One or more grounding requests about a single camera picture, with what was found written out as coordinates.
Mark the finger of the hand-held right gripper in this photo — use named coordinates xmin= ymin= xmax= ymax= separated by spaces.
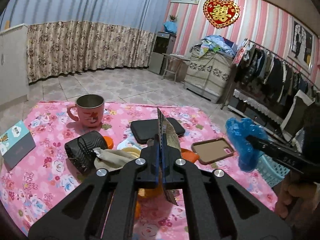
xmin=246 ymin=135 xmax=278 ymax=156

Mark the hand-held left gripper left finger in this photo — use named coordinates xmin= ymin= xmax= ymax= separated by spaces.
xmin=27 ymin=136 xmax=163 ymax=240

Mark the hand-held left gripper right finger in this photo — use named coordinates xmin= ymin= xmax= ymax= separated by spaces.
xmin=161 ymin=142 xmax=293 ymax=240

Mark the blue plastic bag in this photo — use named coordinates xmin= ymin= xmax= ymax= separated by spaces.
xmin=226 ymin=117 xmax=269 ymax=172

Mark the light blue plastic basket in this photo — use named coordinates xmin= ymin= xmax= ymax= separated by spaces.
xmin=255 ymin=152 xmax=292 ymax=188

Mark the silver snack wrapper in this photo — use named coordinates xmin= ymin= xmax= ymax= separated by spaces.
xmin=157 ymin=108 xmax=186 ymax=206

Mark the beige cloth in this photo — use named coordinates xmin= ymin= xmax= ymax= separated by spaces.
xmin=94 ymin=148 xmax=140 ymax=172

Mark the orange bottle cap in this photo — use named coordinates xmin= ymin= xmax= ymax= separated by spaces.
xmin=103 ymin=135 xmax=114 ymax=149

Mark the black textured pouch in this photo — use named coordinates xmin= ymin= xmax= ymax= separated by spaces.
xmin=64 ymin=130 xmax=108 ymax=176

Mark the person's right hand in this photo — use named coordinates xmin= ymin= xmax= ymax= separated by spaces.
xmin=275 ymin=174 xmax=318 ymax=219

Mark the black zip case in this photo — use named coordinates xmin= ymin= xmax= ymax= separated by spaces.
xmin=130 ymin=117 xmax=186 ymax=145

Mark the low table with lace cloth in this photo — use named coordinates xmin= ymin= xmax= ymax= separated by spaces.
xmin=227 ymin=89 xmax=283 ymax=131

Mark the chair with beige cover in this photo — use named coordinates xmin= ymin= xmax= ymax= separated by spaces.
xmin=280 ymin=90 xmax=316 ymax=141

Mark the brown phone case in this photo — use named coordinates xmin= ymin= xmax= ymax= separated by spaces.
xmin=191 ymin=137 xmax=236 ymax=166

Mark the row of hanging clothes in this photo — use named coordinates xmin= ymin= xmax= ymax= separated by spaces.
xmin=235 ymin=39 xmax=320 ymax=107

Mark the pink metal cup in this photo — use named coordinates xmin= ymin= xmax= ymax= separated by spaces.
xmin=67 ymin=94 xmax=105 ymax=128

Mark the cloth covered cabinet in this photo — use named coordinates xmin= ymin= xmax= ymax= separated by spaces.
xmin=184 ymin=45 xmax=237 ymax=103

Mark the pink hanging bag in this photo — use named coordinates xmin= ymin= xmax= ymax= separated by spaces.
xmin=232 ymin=45 xmax=247 ymax=67

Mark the small folding table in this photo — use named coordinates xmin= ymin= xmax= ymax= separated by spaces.
xmin=161 ymin=53 xmax=191 ymax=83

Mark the pile of folded clothes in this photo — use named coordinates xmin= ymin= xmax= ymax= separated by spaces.
xmin=199 ymin=35 xmax=241 ymax=57

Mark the grey water dispenser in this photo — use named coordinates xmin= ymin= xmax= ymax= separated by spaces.
xmin=149 ymin=31 xmax=177 ymax=75

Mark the pink floral blanket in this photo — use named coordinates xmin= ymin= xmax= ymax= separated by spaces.
xmin=0 ymin=101 xmax=278 ymax=240

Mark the blue bag on dispenser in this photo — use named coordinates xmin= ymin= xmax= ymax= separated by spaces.
xmin=163 ymin=21 xmax=178 ymax=34

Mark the beige floral curtain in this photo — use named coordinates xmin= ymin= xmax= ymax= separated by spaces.
xmin=26 ymin=21 xmax=157 ymax=84

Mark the grey and teal booklet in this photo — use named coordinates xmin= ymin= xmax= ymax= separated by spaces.
xmin=0 ymin=120 xmax=36 ymax=169

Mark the blue pleated curtain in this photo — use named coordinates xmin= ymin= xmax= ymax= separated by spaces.
xmin=5 ymin=0 xmax=173 ymax=34

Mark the framed wall picture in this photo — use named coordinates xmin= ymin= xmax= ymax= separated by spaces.
xmin=287 ymin=17 xmax=316 ymax=73

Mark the red heart wall decoration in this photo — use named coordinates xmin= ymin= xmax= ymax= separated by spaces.
xmin=202 ymin=0 xmax=241 ymax=28

